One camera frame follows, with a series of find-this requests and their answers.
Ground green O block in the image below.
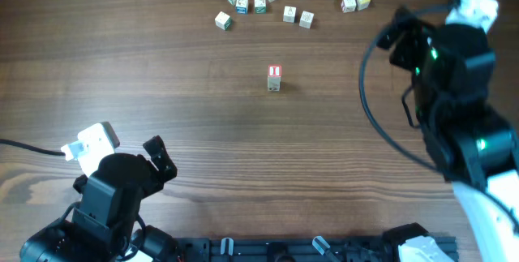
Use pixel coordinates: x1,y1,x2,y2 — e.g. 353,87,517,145
268,85,280,92

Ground yellow top block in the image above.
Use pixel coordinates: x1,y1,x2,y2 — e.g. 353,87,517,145
356,0,371,11

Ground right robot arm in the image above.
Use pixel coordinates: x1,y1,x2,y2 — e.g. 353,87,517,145
375,7,518,261

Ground blue Z block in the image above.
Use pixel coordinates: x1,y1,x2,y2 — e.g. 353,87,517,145
235,0,249,15

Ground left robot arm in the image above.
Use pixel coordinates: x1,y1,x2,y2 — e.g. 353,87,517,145
19,136,182,262

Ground red I block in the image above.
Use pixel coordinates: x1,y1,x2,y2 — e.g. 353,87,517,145
268,65,282,78

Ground red Y block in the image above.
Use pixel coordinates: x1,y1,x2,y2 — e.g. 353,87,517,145
341,0,357,13

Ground green corner white block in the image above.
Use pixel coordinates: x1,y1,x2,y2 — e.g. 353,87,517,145
215,11,232,31

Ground yellow ladybug block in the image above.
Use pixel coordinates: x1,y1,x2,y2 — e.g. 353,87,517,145
268,76,281,88

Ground green N block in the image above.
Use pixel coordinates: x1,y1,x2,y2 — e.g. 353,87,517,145
254,0,267,14

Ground bee picture block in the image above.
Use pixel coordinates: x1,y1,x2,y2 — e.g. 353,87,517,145
283,6,297,23

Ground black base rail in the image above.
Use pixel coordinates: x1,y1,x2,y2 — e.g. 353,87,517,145
174,234,459,262

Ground blue D block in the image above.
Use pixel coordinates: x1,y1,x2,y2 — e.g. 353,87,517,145
299,11,314,29

